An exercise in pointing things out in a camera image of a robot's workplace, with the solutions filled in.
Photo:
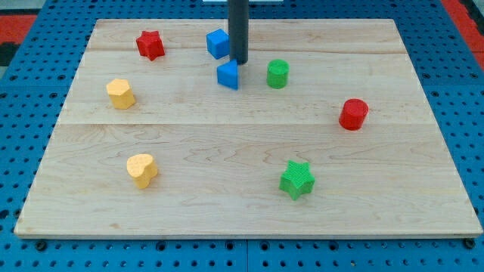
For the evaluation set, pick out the blue cube block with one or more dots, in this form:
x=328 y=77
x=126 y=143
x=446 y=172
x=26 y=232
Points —
x=217 y=43

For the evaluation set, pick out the blue triangle block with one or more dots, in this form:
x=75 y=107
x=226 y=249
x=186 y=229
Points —
x=227 y=74

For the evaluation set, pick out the green star block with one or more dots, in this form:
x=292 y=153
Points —
x=297 y=179

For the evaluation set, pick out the green cylinder block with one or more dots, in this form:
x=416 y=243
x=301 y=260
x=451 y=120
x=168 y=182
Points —
x=277 y=73

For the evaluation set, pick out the yellow hexagon block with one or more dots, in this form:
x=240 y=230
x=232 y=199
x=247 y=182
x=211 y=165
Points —
x=120 y=94

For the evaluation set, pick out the light wooden board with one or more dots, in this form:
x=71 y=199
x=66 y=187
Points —
x=220 y=153

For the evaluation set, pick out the red star block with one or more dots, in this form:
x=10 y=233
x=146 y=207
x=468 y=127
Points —
x=150 y=45

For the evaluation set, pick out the red cylinder block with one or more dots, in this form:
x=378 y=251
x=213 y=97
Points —
x=353 y=114

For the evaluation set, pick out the yellow heart block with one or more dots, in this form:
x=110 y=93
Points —
x=142 y=168

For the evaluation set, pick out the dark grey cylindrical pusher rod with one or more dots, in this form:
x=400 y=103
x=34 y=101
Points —
x=238 y=30

